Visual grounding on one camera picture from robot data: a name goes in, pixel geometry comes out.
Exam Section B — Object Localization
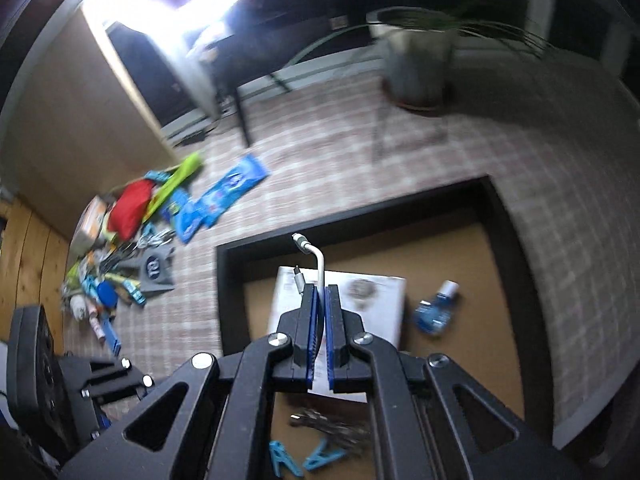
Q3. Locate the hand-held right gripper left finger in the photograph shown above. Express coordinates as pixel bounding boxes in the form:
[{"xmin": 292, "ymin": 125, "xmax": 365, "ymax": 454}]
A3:
[{"xmin": 60, "ymin": 284, "xmax": 321, "ymax": 480}]

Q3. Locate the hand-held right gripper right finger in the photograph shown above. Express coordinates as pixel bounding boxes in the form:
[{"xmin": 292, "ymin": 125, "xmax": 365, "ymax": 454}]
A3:
[{"xmin": 324, "ymin": 284, "xmax": 601, "ymax": 480}]

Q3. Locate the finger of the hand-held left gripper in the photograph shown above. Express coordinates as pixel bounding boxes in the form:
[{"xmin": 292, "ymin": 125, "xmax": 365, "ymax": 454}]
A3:
[
  {"xmin": 82, "ymin": 374, "xmax": 156, "ymax": 405},
  {"xmin": 57, "ymin": 354, "xmax": 133, "ymax": 377}
]

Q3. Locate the white printed tissue box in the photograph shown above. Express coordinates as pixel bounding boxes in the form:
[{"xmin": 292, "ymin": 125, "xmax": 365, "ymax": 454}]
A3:
[{"xmin": 267, "ymin": 266, "xmax": 407, "ymax": 403}]

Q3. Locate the white USB cable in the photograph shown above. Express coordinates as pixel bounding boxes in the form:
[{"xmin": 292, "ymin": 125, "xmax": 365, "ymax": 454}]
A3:
[{"xmin": 291, "ymin": 232, "xmax": 326, "ymax": 301}]

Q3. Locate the large metal clamp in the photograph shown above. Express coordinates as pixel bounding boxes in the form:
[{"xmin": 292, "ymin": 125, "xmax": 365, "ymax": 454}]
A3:
[{"xmin": 289, "ymin": 407, "xmax": 373, "ymax": 448}]

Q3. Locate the blue bottle white cap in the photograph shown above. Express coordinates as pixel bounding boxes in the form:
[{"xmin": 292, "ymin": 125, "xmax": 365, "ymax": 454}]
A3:
[{"xmin": 412, "ymin": 280, "xmax": 461, "ymax": 336}]

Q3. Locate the blue plastic clothespin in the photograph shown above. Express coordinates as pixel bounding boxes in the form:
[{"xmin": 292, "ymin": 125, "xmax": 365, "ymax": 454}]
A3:
[
  {"xmin": 267, "ymin": 440, "xmax": 304, "ymax": 478},
  {"xmin": 302, "ymin": 437, "xmax": 348, "ymax": 472}
]

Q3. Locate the black tray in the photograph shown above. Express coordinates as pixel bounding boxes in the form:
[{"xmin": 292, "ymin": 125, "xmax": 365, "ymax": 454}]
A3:
[{"xmin": 215, "ymin": 174, "xmax": 553, "ymax": 480}]

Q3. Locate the blue plastic phone stand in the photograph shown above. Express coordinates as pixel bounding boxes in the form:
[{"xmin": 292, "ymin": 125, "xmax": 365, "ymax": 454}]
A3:
[{"xmin": 102, "ymin": 320, "xmax": 123, "ymax": 356}]

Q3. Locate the pale pink small bottle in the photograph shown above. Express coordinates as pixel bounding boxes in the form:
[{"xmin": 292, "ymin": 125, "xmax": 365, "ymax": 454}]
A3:
[{"xmin": 87, "ymin": 305, "xmax": 108, "ymax": 348}]

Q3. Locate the wooden slat panel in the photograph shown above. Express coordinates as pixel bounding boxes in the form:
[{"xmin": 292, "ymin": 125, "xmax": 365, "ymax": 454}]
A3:
[{"xmin": 0, "ymin": 195, "xmax": 71, "ymax": 341}]

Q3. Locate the grey triangular number stand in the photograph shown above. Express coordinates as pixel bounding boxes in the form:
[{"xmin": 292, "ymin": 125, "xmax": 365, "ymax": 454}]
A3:
[{"xmin": 122, "ymin": 245, "xmax": 176, "ymax": 298}]

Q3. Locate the red pouch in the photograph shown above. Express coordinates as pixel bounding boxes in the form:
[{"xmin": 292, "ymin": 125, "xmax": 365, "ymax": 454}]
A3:
[{"xmin": 107, "ymin": 180, "xmax": 157, "ymax": 241}]

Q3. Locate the blue snack packet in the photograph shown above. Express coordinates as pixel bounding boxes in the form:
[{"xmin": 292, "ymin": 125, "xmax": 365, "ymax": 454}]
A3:
[
  {"xmin": 172, "ymin": 192, "xmax": 211, "ymax": 243},
  {"xmin": 200, "ymin": 155, "xmax": 268, "ymax": 226}
]

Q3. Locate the bright green packet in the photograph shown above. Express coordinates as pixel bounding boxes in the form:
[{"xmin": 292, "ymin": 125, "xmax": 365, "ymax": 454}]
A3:
[{"xmin": 145, "ymin": 152, "xmax": 203, "ymax": 221}]

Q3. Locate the plywood board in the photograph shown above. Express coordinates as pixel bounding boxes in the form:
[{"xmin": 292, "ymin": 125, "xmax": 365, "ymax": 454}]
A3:
[{"xmin": 0, "ymin": 10, "xmax": 186, "ymax": 241}]

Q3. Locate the potted plant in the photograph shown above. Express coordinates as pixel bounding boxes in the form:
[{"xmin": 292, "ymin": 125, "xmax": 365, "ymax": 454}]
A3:
[{"xmin": 295, "ymin": 0, "xmax": 556, "ymax": 116}]

